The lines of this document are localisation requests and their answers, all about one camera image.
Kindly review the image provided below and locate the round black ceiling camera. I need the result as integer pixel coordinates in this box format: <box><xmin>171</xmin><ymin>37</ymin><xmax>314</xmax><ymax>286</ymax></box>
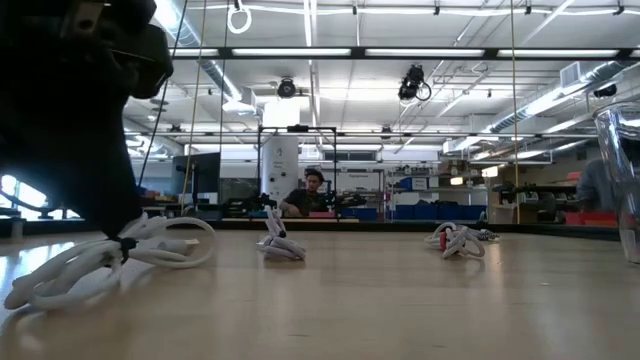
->
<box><xmin>276</xmin><ymin>77</ymin><xmax>299</xmax><ymax>100</ymax></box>

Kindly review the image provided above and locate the white hanging cable loop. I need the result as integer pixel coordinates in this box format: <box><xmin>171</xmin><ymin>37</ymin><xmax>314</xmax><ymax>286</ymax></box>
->
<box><xmin>226</xmin><ymin>2</ymin><xmax>253</xmax><ymax>36</ymax></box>

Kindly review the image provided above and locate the small white cable bundle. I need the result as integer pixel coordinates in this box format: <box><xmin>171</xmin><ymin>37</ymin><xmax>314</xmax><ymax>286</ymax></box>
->
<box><xmin>256</xmin><ymin>204</ymin><xmax>307</xmax><ymax>262</ymax></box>

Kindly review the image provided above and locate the blue shelf box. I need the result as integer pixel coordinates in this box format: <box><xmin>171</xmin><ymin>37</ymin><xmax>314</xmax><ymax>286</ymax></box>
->
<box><xmin>398</xmin><ymin>176</ymin><xmax>429</xmax><ymax>192</ymax></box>

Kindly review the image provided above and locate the black monitor screen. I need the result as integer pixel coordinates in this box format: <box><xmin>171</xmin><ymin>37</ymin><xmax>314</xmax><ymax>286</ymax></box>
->
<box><xmin>171</xmin><ymin>151</ymin><xmax>222</xmax><ymax>209</ymax></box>

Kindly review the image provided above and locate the black ceiling camera rig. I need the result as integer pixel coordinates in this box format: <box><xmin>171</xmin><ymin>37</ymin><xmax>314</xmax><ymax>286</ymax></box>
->
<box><xmin>397</xmin><ymin>63</ymin><xmax>432</xmax><ymax>102</ymax></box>

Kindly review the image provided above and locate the large white cable black tie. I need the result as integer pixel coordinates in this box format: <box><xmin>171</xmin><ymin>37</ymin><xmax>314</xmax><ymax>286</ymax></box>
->
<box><xmin>3</xmin><ymin>212</ymin><xmax>217</xmax><ymax>312</ymax></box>

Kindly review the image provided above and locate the white cylindrical tank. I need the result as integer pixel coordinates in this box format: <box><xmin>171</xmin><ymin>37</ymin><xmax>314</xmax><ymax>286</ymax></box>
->
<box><xmin>260</xmin><ymin>134</ymin><xmax>302</xmax><ymax>204</ymax></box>

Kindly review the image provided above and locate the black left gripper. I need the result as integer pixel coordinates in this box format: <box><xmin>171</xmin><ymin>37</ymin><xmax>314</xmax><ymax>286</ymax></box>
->
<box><xmin>0</xmin><ymin>0</ymin><xmax>174</xmax><ymax>240</ymax></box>

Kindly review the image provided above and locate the grey braided cable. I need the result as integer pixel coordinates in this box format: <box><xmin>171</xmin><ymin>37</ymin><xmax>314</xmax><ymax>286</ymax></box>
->
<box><xmin>469</xmin><ymin>227</ymin><xmax>501</xmax><ymax>243</ymax></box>

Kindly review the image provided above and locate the long black cord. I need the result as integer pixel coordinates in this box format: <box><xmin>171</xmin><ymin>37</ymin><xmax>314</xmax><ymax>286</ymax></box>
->
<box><xmin>136</xmin><ymin>0</ymin><xmax>190</xmax><ymax>190</ymax></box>

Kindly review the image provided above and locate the blue storage bins row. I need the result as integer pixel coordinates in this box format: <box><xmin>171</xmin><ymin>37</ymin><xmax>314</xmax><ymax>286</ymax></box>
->
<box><xmin>389</xmin><ymin>202</ymin><xmax>487</xmax><ymax>222</ymax></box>

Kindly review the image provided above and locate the overhead light bar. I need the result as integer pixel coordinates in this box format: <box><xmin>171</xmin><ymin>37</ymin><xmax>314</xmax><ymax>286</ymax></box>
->
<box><xmin>169</xmin><ymin>46</ymin><xmax>640</xmax><ymax>62</ymax></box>

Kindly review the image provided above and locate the red storage bin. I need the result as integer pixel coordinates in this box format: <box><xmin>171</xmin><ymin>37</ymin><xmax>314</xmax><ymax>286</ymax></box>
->
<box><xmin>563</xmin><ymin>210</ymin><xmax>619</xmax><ymax>227</ymax></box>

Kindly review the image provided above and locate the white cable red tie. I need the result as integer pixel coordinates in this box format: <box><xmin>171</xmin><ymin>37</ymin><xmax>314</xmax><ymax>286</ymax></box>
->
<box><xmin>424</xmin><ymin>221</ymin><xmax>486</xmax><ymax>260</ymax></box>

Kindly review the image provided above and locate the person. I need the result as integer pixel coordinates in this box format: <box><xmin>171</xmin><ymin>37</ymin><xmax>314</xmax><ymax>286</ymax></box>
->
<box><xmin>574</xmin><ymin>158</ymin><xmax>619</xmax><ymax>214</ymax></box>
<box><xmin>278</xmin><ymin>167</ymin><xmax>332</xmax><ymax>219</ymax></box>

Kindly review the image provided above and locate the clear plastic bag with items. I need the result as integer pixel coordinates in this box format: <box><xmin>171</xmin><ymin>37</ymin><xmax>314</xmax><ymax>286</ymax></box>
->
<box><xmin>592</xmin><ymin>101</ymin><xmax>640</xmax><ymax>266</ymax></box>

